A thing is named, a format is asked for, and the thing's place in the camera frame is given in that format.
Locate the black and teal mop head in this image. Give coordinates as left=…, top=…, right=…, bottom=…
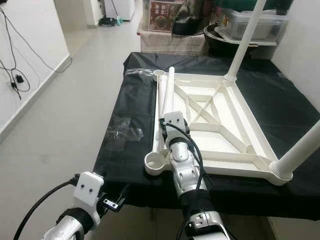
left=99, top=17, right=123, bottom=27

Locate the clear plastic storage container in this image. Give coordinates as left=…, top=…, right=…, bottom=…
left=217, top=9, right=291, bottom=45

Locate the black round basin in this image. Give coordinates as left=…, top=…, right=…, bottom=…
left=204, top=25, right=276, bottom=53

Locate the crumpled clear plastic wrap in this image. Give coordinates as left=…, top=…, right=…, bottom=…
left=112, top=117, right=145, bottom=141

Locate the black plastic table cover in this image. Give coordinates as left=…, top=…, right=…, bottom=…
left=94, top=51, right=320, bottom=221

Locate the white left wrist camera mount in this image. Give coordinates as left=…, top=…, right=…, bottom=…
left=72, top=171, right=106, bottom=221

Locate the clear tape strip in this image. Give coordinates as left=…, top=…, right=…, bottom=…
left=127, top=69, right=156, bottom=77

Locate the storage box with orange lid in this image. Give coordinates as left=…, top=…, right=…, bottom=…
left=142, top=0, right=183, bottom=33

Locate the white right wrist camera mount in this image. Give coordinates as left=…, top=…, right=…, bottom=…
left=162, top=112, right=188, bottom=141

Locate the white appliance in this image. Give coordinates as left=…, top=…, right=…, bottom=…
left=105, top=0, right=136, bottom=22

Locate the white plastic table top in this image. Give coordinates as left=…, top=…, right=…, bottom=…
left=144, top=69, right=293, bottom=187

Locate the black bag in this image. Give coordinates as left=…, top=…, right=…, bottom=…
left=172, top=0, right=206, bottom=36

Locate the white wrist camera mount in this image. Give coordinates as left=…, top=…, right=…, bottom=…
left=162, top=112, right=188, bottom=141
left=72, top=171, right=106, bottom=221

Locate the green round lid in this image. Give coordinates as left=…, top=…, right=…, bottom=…
left=215, top=0, right=293, bottom=12

